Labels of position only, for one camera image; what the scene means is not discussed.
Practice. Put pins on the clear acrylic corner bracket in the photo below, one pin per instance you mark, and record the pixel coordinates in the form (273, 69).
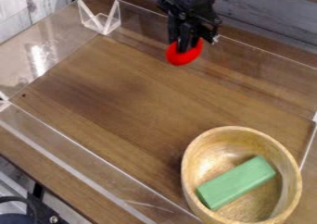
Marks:
(100, 22)

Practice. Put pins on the wooden bowl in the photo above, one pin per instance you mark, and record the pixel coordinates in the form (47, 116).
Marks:
(216, 151)

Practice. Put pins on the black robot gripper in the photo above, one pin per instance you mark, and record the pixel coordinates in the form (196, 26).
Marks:
(192, 20)

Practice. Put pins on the green rectangular block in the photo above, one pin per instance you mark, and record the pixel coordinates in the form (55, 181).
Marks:
(234, 183)

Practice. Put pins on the black metal clamp bracket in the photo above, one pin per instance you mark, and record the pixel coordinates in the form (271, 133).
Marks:
(47, 215)

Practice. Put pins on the red plush strawberry toy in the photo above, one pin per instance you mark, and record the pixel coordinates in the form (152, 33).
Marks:
(179, 59)

